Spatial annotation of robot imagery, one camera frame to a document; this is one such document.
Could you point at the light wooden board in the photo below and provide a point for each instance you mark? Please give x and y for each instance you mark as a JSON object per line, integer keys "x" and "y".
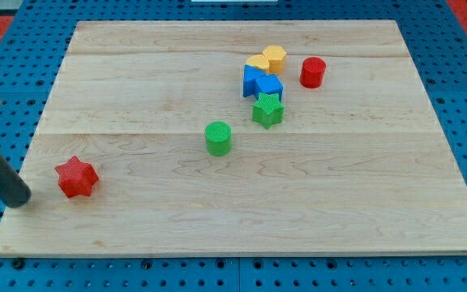
{"x": 358, "y": 167}

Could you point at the green cylinder block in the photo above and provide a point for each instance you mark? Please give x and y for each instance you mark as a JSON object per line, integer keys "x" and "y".
{"x": 218, "y": 138}

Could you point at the green star block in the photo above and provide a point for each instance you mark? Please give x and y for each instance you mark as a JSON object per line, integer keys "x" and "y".
{"x": 268, "y": 110}

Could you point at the blue cube block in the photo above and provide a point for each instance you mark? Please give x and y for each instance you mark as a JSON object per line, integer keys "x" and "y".
{"x": 268, "y": 84}

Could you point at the blue triangle block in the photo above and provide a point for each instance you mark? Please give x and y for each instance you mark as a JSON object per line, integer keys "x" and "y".
{"x": 250, "y": 75}

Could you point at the yellow half-round block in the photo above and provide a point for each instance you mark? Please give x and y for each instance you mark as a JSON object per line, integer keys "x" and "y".
{"x": 259, "y": 61}

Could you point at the yellow hexagon block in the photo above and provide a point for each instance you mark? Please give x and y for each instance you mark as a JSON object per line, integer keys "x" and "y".
{"x": 276, "y": 55}

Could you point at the red cylinder block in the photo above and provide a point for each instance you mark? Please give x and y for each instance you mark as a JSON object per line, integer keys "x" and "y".
{"x": 312, "y": 72}

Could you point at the red star block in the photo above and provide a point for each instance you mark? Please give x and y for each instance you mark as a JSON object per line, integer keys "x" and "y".
{"x": 76, "y": 177}

